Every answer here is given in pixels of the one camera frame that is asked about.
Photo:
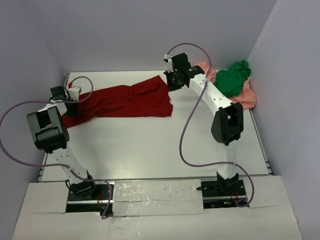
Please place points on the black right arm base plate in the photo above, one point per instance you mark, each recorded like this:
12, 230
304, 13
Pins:
214, 197

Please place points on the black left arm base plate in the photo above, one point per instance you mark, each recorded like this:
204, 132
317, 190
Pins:
89, 201

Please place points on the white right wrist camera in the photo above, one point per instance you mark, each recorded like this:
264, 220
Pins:
168, 60

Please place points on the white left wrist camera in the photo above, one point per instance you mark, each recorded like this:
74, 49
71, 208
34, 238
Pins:
73, 91

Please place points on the white cardboard front cover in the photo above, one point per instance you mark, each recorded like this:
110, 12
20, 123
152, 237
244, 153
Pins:
269, 217

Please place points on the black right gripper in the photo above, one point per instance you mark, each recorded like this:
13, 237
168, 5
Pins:
171, 86

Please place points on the red t-shirt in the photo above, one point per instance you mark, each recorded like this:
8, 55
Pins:
149, 98

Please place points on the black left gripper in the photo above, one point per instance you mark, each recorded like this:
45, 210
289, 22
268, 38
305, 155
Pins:
75, 113

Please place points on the green t-shirt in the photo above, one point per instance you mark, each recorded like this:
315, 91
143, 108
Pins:
230, 82

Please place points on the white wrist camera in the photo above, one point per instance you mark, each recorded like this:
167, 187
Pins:
168, 60
73, 91

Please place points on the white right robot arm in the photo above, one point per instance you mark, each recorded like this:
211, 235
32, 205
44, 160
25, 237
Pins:
228, 119

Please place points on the salmon pink t-shirt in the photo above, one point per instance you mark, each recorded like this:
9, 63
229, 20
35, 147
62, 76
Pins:
247, 96

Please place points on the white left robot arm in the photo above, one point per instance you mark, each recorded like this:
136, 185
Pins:
50, 134

